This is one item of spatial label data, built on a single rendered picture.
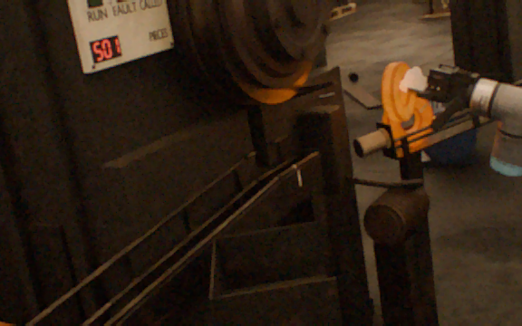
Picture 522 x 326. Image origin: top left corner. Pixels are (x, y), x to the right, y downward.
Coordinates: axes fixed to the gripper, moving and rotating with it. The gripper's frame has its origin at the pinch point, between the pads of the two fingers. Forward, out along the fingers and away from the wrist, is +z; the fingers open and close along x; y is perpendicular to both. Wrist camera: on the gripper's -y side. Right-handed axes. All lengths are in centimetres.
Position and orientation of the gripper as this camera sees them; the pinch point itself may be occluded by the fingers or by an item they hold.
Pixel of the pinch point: (398, 84)
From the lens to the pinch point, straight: 196.7
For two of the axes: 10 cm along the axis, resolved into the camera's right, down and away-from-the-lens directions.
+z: -8.4, -2.8, 4.6
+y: 0.8, -9.1, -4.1
